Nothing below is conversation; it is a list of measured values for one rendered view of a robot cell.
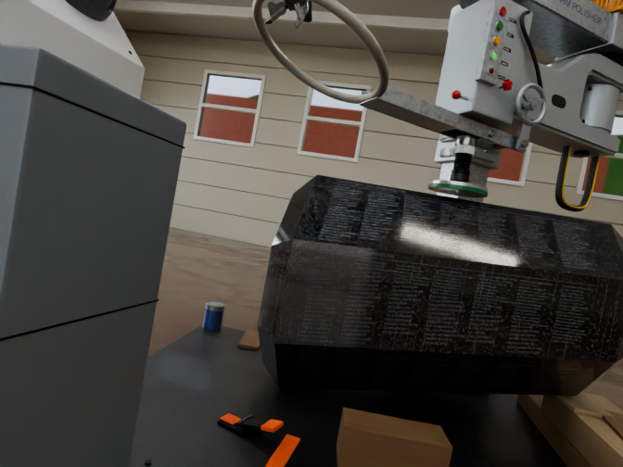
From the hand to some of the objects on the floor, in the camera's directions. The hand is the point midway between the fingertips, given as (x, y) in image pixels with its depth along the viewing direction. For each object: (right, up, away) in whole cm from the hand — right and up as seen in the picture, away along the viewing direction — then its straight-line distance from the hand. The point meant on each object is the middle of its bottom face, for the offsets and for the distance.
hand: (281, 28), depth 143 cm
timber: (+33, -139, -25) cm, 145 cm away
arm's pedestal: (-57, -126, -59) cm, 150 cm away
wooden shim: (-20, -127, +66) cm, 144 cm away
